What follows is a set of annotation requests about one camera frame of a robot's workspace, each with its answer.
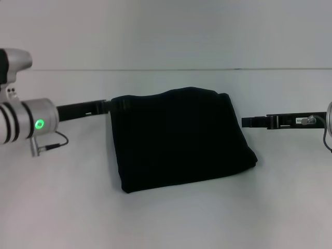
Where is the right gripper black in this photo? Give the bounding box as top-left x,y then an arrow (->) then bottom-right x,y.
240,110 -> 328,131

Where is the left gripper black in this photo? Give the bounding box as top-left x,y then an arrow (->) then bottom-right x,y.
55,98 -> 131,123

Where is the black shirt with FREE print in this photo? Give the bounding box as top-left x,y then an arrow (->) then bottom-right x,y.
109,87 -> 259,195

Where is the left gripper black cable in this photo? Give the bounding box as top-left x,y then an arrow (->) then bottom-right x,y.
30,130 -> 70,158

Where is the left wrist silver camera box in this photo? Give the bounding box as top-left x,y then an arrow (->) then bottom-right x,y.
0,47 -> 33,87

